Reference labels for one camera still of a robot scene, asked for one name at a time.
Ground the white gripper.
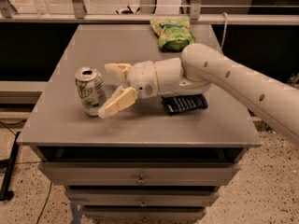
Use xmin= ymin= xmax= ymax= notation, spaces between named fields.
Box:
xmin=98 ymin=61 xmax=159 ymax=119

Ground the white green 7up can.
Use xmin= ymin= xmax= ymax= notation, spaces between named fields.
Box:
xmin=75 ymin=67 xmax=107 ymax=116

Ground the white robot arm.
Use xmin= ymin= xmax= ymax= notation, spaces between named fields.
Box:
xmin=97 ymin=43 xmax=299 ymax=144

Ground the dark blue snack packet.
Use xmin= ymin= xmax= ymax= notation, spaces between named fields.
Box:
xmin=162 ymin=94 xmax=208 ymax=115

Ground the green chip bag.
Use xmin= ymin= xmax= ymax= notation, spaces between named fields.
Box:
xmin=150 ymin=18 xmax=196 ymax=52

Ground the grey drawer cabinet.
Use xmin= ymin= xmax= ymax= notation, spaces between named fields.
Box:
xmin=17 ymin=23 xmax=263 ymax=223

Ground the top grey drawer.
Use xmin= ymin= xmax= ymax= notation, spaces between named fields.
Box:
xmin=39 ymin=162 xmax=239 ymax=186

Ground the grey drawer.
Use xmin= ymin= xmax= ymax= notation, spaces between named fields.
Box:
xmin=65 ymin=189 xmax=219 ymax=207
xmin=82 ymin=207 xmax=206 ymax=221
xmin=39 ymin=162 xmax=239 ymax=186

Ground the middle grey drawer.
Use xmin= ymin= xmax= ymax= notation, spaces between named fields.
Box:
xmin=65 ymin=189 xmax=219 ymax=207

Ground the bottom grey drawer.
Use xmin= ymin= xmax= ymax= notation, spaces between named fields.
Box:
xmin=82 ymin=207 xmax=206 ymax=221

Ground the blue tape on floor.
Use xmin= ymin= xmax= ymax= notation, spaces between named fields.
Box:
xmin=70 ymin=202 xmax=83 ymax=224

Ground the black floor stand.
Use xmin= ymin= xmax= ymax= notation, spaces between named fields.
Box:
xmin=0 ymin=132 xmax=20 ymax=202

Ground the white hanging cable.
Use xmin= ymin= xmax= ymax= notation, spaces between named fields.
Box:
xmin=220 ymin=12 xmax=229 ymax=50

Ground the black floor cable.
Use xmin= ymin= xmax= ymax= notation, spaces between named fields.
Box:
xmin=0 ymin=119 xmax=54 ymax=224

